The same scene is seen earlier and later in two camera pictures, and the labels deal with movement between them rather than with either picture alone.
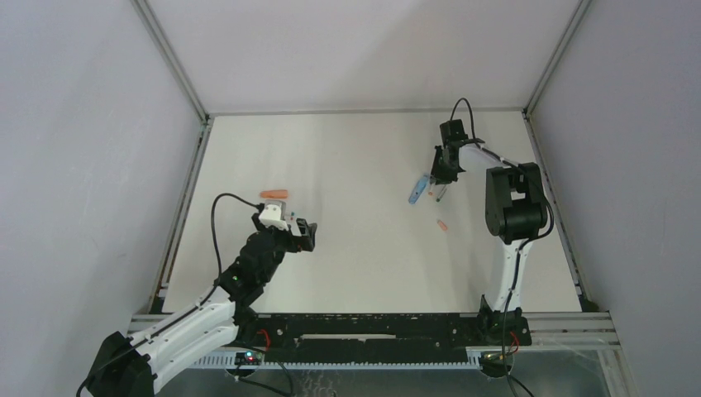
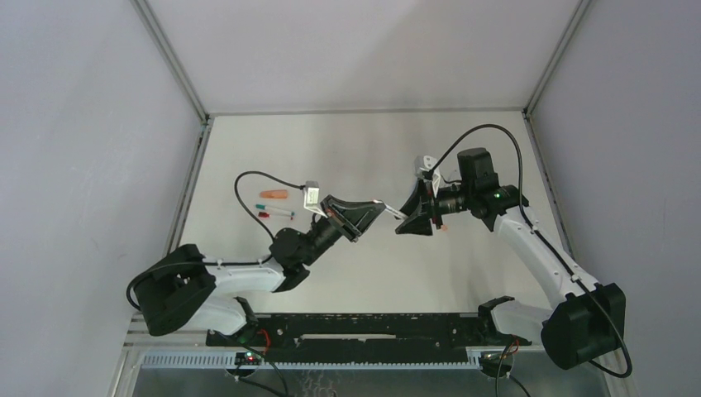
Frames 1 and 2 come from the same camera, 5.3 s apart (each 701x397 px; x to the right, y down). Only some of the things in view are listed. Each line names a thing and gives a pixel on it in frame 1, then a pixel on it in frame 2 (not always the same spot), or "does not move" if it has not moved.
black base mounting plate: (372, 337) does not move
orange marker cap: (275, 193) does not move
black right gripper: (443, 168) → (428, 205)
